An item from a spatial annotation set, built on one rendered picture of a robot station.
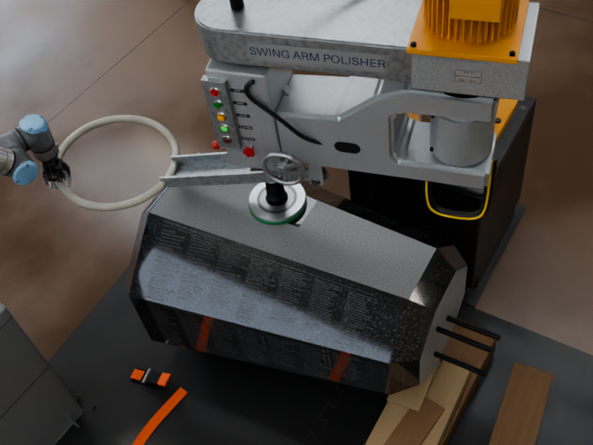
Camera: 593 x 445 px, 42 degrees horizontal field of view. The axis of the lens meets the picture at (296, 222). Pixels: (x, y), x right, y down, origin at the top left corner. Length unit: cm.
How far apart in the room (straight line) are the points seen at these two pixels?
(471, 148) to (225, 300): 109
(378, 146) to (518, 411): 133
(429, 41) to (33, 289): 261
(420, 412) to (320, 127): 122
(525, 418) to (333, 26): 176
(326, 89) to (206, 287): 91
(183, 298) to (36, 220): 159
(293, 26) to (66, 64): 322
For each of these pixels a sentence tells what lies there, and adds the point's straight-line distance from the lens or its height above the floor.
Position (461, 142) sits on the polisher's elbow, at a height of 138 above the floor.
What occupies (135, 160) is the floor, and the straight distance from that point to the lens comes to 443.
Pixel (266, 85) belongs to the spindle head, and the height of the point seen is 152.
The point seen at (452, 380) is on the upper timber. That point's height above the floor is 24.
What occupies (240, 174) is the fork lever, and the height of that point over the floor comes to 105.
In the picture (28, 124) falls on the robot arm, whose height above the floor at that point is 126.
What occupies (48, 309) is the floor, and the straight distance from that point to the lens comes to 395.
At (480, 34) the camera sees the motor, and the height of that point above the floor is 176.
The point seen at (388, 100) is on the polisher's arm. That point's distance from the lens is 223.
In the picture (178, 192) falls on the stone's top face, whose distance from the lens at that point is 301.
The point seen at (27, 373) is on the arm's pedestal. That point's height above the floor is 49.
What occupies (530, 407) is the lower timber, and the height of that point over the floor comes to 13.
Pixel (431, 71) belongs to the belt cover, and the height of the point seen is 166.
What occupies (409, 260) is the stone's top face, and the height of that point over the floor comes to 84.
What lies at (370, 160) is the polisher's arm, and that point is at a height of 125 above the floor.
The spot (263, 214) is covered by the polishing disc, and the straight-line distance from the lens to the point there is 282.
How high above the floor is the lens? 301
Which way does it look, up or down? 50 degrees down
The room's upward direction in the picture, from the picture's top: 10 degrees counter-clockwise
